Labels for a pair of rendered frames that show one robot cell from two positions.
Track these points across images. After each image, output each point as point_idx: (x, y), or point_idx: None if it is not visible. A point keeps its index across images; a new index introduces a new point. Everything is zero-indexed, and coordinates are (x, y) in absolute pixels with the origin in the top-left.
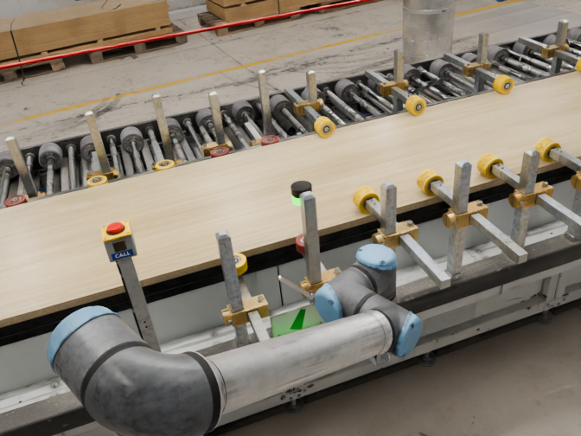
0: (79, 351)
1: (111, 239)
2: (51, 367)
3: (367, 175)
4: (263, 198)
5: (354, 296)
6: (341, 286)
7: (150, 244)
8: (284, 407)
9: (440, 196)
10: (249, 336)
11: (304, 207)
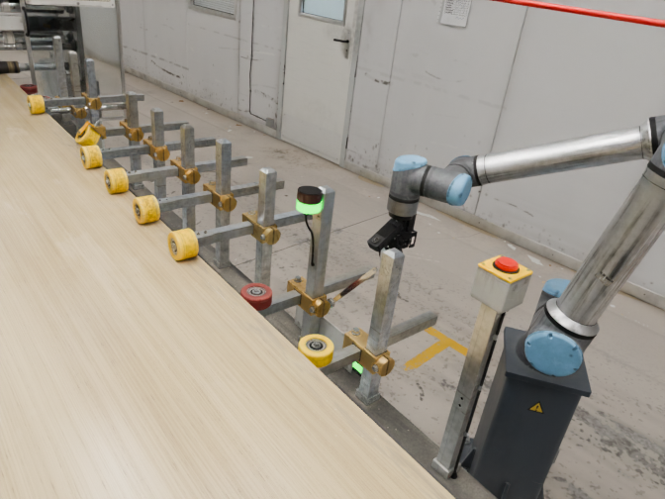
0: None
1: (523, 266)
2: None
3: (90, 257)
4: (141, 346)
5: (460, 168)
6: (455, 171)
7: (297, 464)
8: None
9: (177, 207)
10: (352, 394)
11: (333, 199)
